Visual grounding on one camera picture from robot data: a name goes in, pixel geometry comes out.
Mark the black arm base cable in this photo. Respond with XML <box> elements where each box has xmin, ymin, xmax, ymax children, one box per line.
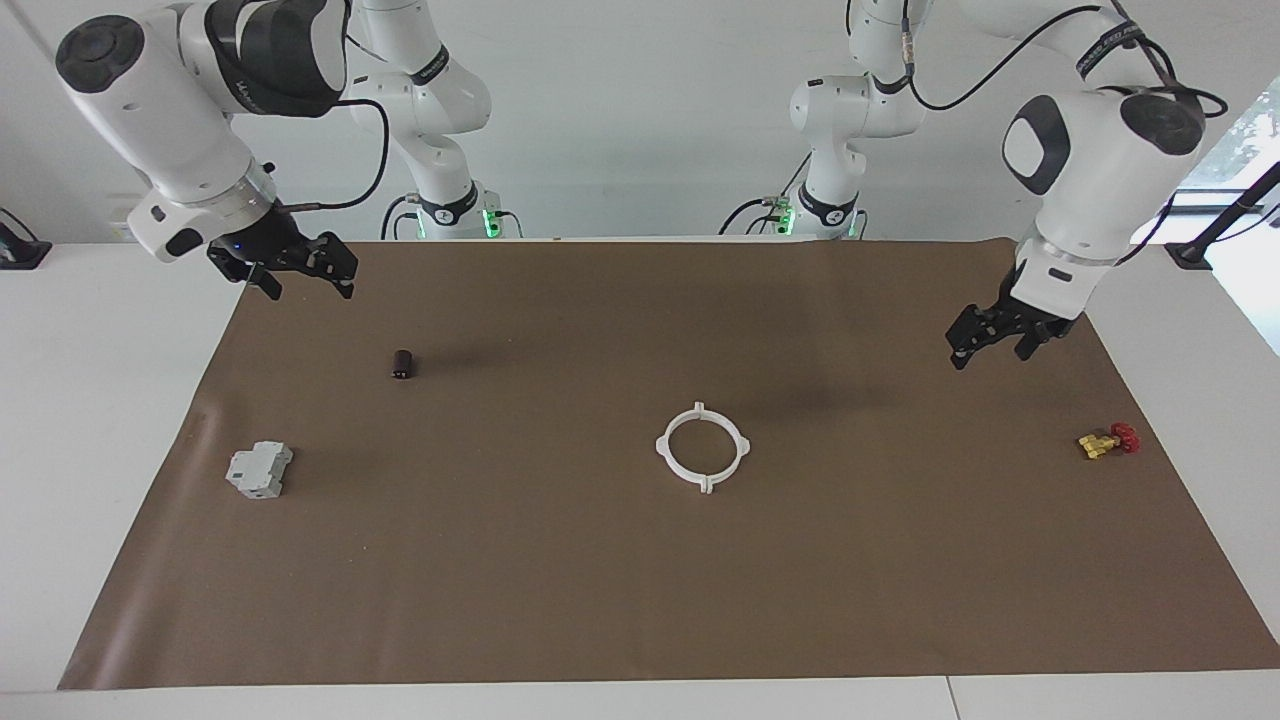
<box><xmin>718</xmin><ymin>150</ymin><xmax>809</xmax><ymax>238</ymax></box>
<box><xmin>380</xmin><ymin>193</ymin><xmax>421</xmax><ymax>241</ymax></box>

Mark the black right arm base cable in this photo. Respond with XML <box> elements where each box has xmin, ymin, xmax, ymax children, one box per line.
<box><xmin>380</xmin><ymin>193</ymin><xmax>421</xmax><ymax>241</ymax></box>

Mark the brass valve red handle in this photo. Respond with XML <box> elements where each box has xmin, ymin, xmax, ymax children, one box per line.
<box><xmin>1077</xmin><ymin>422</ymin><xmax>1141</xmax><ymax>461</ymax></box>

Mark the black left arm base cable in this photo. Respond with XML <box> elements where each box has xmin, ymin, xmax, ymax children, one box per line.
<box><xmin>718</xmin><ymin>150</ymin><xmax>809</xmax><ymax>238</ymax></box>

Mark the brown paper table mat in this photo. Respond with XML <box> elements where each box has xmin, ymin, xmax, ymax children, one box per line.
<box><xmin>57</xmin><ymin>237</ymin><xmax>1280</xmax><ymax>691</ymax></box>

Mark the black stand with pole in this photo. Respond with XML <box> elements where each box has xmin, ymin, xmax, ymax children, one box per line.
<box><xmin>1163</xmin><ymin>160</ymin><xmax>1280</xmax><ymax>273</ymax></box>

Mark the white half ring pipe clamp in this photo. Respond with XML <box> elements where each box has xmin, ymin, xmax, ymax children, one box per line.
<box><xmin>700</xmin><ymin>401</ymin><xmax>753</xmax><ymax>498</ymax></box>
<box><xmin>655</xmin><ymin>401</ymin><xmax>707</xmax><ymax>498</ymax></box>

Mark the grey circuit breaker block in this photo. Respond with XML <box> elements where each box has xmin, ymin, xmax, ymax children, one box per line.
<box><xmin>225</xmin><ymin>441</ymin><xmax>295</xmax><ymax>501</ymax></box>

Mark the black table clamp mount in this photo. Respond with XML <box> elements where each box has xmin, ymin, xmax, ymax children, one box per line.
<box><xmin>0</xmin><ymin>208</ymin><xmax>53</xmax><ymax>271</ymax></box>

